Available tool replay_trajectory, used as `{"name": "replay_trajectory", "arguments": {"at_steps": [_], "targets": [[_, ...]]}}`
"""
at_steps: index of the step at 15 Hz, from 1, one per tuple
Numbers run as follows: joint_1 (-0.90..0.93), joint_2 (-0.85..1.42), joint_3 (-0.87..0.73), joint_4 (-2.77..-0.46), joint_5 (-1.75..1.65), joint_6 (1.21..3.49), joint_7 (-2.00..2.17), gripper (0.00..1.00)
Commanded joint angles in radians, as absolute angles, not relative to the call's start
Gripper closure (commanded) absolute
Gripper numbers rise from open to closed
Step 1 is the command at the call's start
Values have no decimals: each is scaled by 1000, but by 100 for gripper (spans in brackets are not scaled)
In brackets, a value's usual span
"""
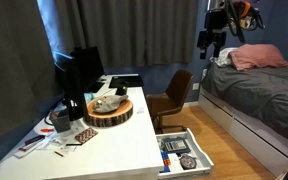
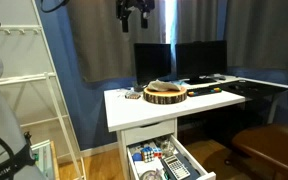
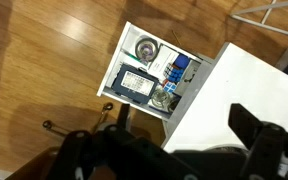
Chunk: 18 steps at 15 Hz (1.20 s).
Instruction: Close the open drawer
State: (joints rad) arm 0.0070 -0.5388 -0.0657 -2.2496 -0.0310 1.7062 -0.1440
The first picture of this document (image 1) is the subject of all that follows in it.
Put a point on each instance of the grey pleated curtain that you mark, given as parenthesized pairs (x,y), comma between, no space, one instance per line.
(134,30)

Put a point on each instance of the grey stone figure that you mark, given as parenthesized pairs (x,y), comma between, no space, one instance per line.
(109,103)

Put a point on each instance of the black mouse with yellow dot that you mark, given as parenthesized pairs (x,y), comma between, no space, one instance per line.
(121,90)

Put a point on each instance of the pink pillow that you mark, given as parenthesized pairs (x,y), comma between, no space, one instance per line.
(259,56)

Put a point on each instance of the orange pen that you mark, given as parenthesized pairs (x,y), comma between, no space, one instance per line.
(46,130)

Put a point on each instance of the black pen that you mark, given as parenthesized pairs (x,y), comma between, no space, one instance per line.
(73,144)

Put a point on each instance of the brown leather chair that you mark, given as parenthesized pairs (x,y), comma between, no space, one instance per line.
(177,90)

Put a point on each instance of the large black monitor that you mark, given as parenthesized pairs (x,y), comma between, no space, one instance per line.
(74,90)

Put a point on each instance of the black mouse pad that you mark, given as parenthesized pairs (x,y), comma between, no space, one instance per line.
(126,81)

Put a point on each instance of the round wood slice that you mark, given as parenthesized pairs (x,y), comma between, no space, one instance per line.
(114,115)

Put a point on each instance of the blue and orange box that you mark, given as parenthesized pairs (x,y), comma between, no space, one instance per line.
(165,160)

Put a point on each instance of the pale green object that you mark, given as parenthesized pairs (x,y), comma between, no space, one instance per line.
(88,97)

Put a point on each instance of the white desk drawer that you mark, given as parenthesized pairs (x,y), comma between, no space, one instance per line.
(202,156)

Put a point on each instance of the patterned brown case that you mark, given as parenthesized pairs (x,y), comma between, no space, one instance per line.
(86,135)

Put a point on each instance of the white paper box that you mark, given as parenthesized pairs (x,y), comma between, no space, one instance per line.
(175,163)

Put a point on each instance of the white wall socket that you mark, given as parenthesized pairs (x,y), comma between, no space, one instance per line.
(196,86)

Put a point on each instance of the small black monitor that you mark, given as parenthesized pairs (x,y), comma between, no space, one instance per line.
(90,65)

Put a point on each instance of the dark blackout curtain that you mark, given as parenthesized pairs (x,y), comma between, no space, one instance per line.
(14,66)

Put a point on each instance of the white pillow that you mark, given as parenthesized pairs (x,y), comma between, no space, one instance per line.
(222,58)

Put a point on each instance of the round dark gadget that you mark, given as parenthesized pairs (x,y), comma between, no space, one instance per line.
(187,162)

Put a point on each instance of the grey calculator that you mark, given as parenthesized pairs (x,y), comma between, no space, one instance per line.
(175,145)

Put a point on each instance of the grey duvet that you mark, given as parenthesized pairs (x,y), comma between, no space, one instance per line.
(260,93)

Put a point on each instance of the scattered white papers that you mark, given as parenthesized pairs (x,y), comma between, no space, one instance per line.
(50,141)

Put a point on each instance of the purple pen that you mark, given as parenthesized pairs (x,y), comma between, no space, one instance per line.
(34,139)

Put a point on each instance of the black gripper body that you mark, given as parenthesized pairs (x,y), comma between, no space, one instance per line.
(217,21)

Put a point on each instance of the grey desk organiser box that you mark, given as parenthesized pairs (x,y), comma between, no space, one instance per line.
(61,122)

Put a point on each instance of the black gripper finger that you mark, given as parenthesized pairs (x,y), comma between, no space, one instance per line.
(219,40)
(202,43)

